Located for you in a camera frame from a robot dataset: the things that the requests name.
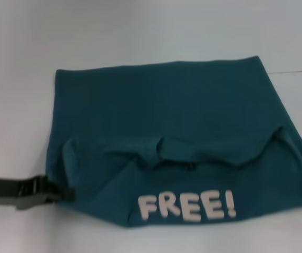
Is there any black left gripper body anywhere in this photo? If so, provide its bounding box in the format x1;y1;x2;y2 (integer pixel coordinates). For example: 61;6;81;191
0;175;61;211

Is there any teal blue shirt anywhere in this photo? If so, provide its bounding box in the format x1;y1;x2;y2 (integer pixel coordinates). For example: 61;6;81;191
47;55;302;230

